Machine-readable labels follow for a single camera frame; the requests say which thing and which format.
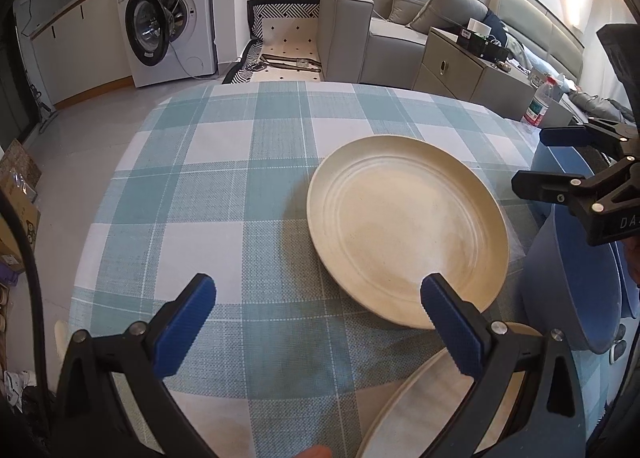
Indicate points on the dark grey cushion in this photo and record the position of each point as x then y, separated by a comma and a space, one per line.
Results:
448, 15

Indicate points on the bed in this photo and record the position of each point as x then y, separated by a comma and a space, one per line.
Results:
537, 42

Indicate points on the grey sofa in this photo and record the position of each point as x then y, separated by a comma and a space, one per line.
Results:
358, 44

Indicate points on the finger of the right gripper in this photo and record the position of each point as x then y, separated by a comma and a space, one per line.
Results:
537, 186
616, 140

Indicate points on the patterned floor mat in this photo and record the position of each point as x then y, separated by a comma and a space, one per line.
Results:
283, 43

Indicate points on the black organizer box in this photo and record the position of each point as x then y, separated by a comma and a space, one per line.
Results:
488, 48

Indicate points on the cream plate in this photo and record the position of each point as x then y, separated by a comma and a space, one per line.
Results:
385, 211
416, 413

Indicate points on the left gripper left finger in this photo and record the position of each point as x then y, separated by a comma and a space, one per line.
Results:
90, 419

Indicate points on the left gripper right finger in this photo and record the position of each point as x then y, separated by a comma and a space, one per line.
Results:
547, 418

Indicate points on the checkered tablecloth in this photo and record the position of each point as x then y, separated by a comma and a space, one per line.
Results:
215, 182

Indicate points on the grey nightstand cabinet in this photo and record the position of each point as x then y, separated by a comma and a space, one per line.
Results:
449, 70

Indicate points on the white washing machine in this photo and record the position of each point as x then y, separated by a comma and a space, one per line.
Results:
168, 40

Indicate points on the plastic water bottle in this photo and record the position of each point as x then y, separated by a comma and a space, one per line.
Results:
540, 103

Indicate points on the blue bowl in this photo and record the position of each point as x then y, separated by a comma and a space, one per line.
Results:
583, 162
571, 286

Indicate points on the kitchen counter cabinets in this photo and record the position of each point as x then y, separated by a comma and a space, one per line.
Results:
80, 52

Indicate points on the left hand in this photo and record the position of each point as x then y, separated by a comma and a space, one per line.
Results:
316, 451

